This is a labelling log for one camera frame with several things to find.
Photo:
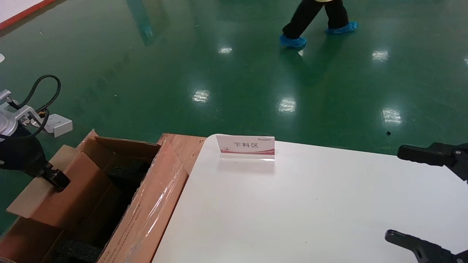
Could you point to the person with blue shoe covers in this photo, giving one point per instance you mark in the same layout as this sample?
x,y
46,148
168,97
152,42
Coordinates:
x,y
310,14

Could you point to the black foam padding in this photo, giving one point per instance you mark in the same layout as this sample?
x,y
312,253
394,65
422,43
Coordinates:
x,y
131,170
78,252

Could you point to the acrylic sign with pink band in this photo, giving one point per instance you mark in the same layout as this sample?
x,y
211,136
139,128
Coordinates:
x,y
248,146

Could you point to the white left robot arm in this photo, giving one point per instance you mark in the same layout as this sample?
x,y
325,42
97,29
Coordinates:
x,y
5,122

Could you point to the large cardboard box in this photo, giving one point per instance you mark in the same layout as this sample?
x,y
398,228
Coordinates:
x,y
146,219

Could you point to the small cardboard box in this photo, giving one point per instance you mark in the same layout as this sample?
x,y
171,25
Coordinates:
x,y
80,190

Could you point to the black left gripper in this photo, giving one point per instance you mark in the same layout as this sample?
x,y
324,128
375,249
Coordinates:
x,y
20,153

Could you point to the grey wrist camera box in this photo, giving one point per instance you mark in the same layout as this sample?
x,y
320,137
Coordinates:
x,y
58,125

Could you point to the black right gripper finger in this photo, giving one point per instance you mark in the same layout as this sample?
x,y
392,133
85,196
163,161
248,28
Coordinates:
x,y
438,155
429,252

